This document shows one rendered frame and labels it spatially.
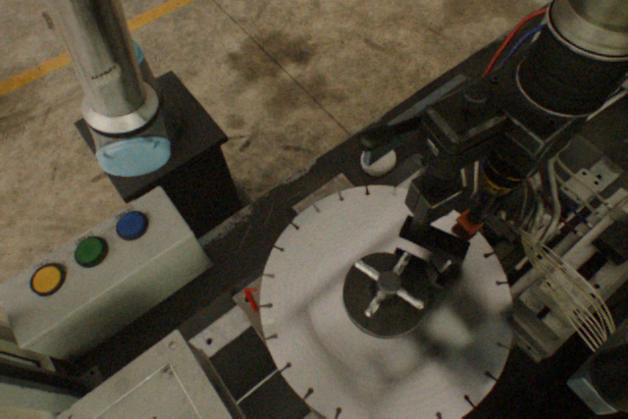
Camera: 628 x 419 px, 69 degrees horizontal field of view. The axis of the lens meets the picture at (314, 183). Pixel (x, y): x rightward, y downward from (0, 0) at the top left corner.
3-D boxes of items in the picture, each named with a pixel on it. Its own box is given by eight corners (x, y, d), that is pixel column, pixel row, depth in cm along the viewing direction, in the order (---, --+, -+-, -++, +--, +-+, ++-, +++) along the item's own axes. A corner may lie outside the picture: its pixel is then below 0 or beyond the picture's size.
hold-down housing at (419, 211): (419, 235, 51) (466, 127, 34) (396, 202, 53) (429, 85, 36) (459, 213, 53) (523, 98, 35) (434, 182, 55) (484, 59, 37)
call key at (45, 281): (45, 301, 68) (38, 297, 67) (35, 281, 70) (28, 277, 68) (71, 285, 70) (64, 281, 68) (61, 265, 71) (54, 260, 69)
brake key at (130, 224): (129, 244, 72) (124, 239, 70) (118, 227, 73) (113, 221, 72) (151, 230, 73) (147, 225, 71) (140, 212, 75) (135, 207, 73)
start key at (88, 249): (87, 272, 70) (81, 267, 68) (77, 252, 71) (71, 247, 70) (112, 256, 71) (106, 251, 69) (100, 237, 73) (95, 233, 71)
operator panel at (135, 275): (72, 364, 77) (19, 348, 64) (46, 312, 81) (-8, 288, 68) (214, 265, 85) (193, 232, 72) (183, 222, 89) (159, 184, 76)
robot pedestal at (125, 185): (144, 244, 168) (27, 118, 103) (235, 184, 179) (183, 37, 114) (200, 333, 152) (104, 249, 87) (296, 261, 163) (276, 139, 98)
